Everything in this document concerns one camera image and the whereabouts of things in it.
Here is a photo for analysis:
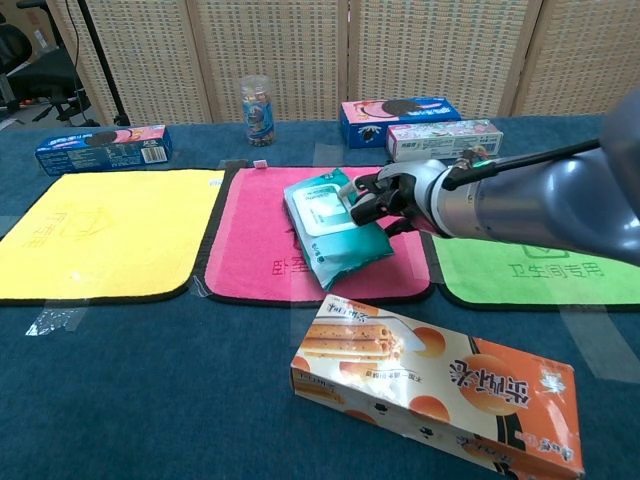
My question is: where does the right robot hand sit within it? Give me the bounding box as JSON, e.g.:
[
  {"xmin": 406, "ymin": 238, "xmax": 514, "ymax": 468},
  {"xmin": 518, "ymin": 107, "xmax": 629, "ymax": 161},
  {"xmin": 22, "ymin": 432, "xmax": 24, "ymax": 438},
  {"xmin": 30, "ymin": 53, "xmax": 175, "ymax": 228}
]
[{"xmin": 338, "ymin": 158, "xmax": 447, "ymax": 238}]

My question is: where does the teal wet wipes pack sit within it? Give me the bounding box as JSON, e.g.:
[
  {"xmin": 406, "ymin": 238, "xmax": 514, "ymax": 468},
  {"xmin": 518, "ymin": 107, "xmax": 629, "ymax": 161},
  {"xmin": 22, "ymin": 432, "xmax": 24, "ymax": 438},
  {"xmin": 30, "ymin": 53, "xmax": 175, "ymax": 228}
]
[{"xmin": 283, "ymin": 167, "xmax": 395, "ymax": 291}]

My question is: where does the white pink cling film box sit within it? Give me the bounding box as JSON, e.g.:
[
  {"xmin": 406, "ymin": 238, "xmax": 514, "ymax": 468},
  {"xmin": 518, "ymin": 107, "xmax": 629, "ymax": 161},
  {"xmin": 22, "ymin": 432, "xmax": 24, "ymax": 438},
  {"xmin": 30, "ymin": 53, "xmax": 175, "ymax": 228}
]
[{"xmin": 385, "ymin": 119, "xmax": 504, "ymax": 164}]

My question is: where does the tall blue Oreo box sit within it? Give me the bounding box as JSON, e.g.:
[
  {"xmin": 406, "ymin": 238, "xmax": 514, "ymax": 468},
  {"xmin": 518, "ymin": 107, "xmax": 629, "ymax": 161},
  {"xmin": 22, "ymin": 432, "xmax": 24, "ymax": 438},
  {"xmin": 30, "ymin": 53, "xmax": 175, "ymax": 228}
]
[{"xmin": 339, "ymin": 96, "xmax": 463, "ymax": 150}]

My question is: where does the orange egg roll box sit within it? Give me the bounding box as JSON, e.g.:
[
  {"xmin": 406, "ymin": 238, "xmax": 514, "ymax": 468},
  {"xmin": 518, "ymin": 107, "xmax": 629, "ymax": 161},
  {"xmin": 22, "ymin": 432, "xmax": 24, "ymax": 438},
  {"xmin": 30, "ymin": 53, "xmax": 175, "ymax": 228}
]
[{"xmin": 290, "ymin": 294, "xmax": 586, "ymax": 480}]

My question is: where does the long blue Oreo box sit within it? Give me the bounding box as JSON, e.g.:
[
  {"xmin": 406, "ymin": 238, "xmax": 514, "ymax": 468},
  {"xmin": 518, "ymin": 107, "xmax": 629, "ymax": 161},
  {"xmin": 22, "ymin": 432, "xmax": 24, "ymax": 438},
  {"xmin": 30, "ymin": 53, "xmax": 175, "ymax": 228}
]
[{"xmin": 34, "ymin": 124, "xmax": 174, "ymax": 177}]

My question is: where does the woven folding screen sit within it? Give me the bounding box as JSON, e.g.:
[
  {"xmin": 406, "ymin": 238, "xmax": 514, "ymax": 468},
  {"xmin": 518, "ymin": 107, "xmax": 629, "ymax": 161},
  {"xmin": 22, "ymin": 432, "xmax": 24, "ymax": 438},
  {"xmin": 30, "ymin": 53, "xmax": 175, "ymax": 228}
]
[{"xmin": 45, "ymin": 0, "xmax": 640, "ymax": 126}]

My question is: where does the green microfibre cloth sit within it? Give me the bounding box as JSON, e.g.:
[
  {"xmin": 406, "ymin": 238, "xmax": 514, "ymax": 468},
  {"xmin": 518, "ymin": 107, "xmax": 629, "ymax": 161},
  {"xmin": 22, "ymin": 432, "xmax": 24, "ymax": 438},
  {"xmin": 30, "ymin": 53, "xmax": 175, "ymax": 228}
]
[{"xmin": 422, "ymin": 230, "xmax": 640, "ymax": 310}]

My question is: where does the pink microfibre cloth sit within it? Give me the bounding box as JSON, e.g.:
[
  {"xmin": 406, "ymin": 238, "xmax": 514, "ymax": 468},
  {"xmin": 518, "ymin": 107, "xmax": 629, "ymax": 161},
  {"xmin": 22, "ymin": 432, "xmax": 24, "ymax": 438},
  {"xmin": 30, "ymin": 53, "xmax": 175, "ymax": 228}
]
[{"xmin": 202, "ymin": 164, "xmax": 435, "ymax": 305}]

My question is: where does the clear plastic snack jar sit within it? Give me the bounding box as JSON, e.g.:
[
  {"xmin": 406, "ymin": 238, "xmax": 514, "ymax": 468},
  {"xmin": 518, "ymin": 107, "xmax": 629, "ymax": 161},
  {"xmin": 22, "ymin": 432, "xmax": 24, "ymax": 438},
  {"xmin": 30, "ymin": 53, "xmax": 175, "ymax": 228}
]
[{"xmin": 240, "ymin": 74, "xmax": 276, "ymax": 148}]

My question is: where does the yellow microfibre cloth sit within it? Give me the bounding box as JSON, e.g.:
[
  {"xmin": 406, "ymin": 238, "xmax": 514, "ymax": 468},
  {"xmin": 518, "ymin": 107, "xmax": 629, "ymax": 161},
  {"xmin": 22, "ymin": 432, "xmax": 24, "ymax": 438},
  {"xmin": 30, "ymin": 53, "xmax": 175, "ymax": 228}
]
[{"xmin": 0, "ymin": 169, "xmax": 226, "ymax": 304}]

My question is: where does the black stand pole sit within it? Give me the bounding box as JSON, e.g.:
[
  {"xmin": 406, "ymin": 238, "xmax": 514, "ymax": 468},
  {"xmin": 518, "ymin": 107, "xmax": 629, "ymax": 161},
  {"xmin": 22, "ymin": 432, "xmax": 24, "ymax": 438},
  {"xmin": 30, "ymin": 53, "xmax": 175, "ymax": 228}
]
[{"xmin": 77, "ymin": 0, "xmax": 132, "ymax": 127}]

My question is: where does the black office chair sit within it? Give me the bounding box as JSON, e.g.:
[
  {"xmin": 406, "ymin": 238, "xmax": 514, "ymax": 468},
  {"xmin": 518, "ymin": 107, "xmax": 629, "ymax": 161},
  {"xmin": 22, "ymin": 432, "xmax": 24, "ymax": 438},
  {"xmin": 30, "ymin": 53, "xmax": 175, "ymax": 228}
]
[{"xmin": 0, "ymin": 0, "xmax": 95, "ymax": 127}]

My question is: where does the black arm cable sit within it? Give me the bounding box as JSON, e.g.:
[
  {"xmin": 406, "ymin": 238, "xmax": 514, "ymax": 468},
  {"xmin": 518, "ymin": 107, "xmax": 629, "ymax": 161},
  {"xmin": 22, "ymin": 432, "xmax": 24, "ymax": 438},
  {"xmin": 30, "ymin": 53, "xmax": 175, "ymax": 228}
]
[{"xmin": 441, "ymin": 138, "xmax": 602, "ymax": 192}]

